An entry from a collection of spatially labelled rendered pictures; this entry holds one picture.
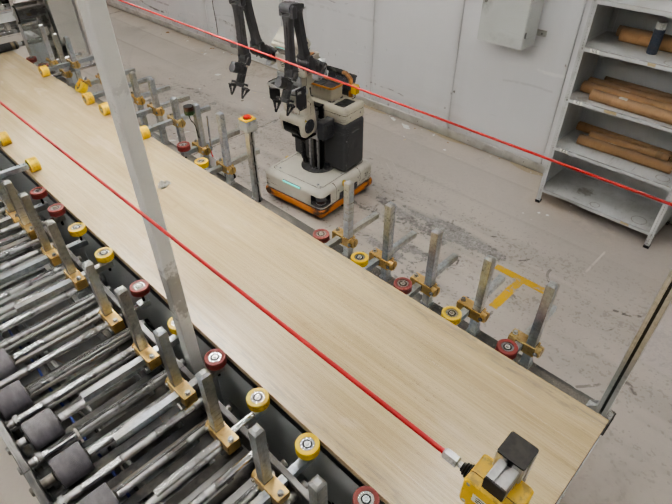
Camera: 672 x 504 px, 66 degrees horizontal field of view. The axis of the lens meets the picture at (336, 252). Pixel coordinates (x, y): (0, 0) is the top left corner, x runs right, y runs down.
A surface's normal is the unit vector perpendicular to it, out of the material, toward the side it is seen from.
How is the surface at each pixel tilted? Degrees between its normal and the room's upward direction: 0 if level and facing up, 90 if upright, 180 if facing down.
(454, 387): 0
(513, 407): 0
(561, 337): 0
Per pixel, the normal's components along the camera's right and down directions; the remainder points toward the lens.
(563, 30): -0.70, 0.46
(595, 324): 0.00, -0.77
